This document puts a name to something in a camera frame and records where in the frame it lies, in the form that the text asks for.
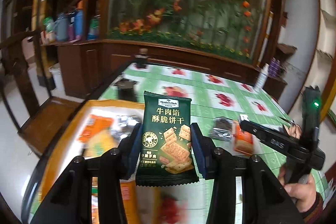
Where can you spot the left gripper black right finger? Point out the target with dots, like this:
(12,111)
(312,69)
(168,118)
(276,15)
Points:
(203,147)

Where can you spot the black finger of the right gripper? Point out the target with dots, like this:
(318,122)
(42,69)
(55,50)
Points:
(274,139)

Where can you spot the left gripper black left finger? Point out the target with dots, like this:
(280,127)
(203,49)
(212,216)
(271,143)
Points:
(130,148)

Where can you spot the silver foil snack bag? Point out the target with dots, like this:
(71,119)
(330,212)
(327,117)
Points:
(222,129)

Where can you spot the orange cracker packet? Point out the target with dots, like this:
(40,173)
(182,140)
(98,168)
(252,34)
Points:
(94,125)
(243,141)

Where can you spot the green beef cracker packet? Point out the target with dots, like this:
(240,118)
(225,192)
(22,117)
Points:
(165,158)

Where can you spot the green yellow biscuit packet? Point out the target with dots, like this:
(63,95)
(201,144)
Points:
(99,144)

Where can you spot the person's right hand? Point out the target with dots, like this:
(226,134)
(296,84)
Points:
(305,194)

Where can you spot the black scissors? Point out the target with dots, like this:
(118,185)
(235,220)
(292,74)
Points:
(287,121)

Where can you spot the small white box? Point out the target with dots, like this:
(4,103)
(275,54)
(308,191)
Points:
(243,117)

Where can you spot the yellow cardboard tray box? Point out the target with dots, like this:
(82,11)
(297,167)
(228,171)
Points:
(140,203)

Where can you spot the orange cracker packet in tray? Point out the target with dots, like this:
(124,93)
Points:
(94,125)

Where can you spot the black round pot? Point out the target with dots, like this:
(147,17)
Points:
(126,90)

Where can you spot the white spray bottle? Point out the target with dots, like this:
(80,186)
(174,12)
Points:
(262,77)

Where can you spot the purple bottles on shelf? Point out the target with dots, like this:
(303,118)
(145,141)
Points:
(274,67)

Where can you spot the black ink bottle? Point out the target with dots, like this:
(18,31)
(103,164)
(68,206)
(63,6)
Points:
(141,59)

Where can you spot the dark wooden cabinet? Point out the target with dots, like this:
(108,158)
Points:
(81,68)

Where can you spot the white bucket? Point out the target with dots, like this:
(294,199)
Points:
(56,72)

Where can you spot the grey thermos jug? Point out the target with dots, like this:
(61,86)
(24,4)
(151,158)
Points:
(61,28)

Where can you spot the blue thermos bottle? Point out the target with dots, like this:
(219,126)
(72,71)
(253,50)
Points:
(78,22)

